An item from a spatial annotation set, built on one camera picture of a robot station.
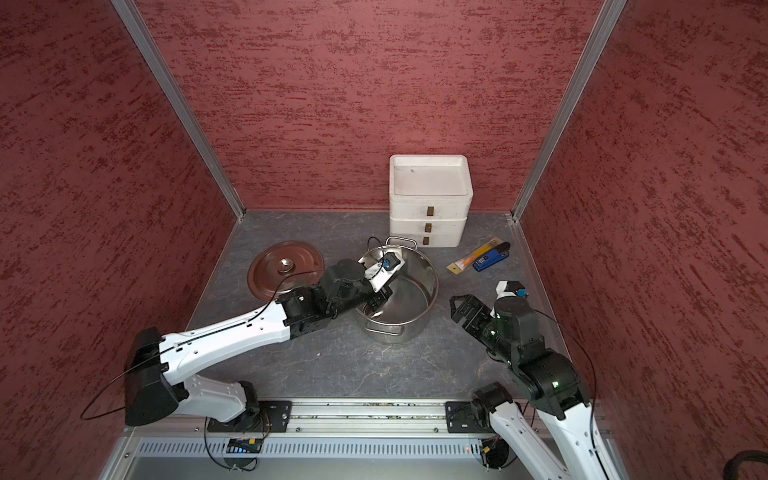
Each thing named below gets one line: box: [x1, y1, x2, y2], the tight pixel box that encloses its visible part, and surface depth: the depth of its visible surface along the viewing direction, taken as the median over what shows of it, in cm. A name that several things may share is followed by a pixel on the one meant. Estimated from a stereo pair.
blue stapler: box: [472, 242, 511, 272], surface depth 107 cm
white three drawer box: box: [389, 155, 473, 248], surface depth 100 cm
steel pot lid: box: [248, 240, 325, 301], surface depth 105 cm
